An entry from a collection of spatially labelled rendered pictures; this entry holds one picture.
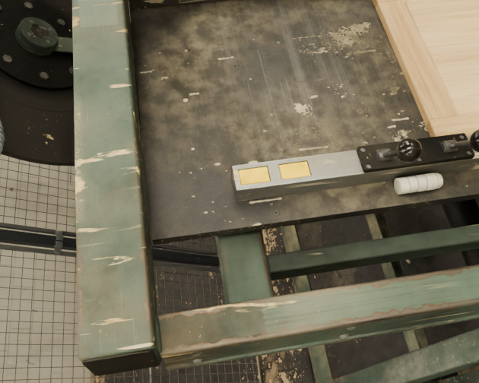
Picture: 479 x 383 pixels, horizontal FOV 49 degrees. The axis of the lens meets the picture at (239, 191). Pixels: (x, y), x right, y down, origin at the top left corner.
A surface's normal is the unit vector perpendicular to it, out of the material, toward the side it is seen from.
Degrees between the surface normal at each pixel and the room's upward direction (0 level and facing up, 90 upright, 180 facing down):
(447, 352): 0
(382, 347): 0
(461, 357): 0
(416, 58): 55
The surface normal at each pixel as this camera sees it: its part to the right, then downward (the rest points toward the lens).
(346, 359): -0.79, -0.18
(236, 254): 0.03, -0.50
